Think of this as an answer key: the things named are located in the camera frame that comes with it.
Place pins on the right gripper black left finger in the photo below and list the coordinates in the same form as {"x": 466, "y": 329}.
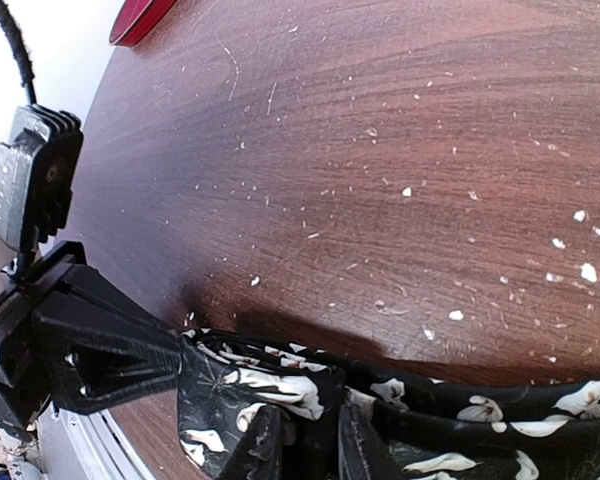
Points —
{"x": 259, "y": 453}

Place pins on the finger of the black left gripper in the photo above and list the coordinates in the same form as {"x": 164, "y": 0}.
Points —
{"x": 99, "y": 347}

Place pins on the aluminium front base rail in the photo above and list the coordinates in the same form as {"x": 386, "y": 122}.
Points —
{"x": 74, "y": 446}

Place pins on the dark red round tray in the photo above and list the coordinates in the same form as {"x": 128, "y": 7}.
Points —
{"x": 136, "y": 19}

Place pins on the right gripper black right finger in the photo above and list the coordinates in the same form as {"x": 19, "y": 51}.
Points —
{"x": 361, "y": 452}

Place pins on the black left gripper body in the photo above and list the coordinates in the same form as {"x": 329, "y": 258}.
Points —
{"x": 25, "y": 384}

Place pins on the black skull pattern tie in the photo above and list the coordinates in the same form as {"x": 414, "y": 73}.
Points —
{"x": 432, "y": 429}

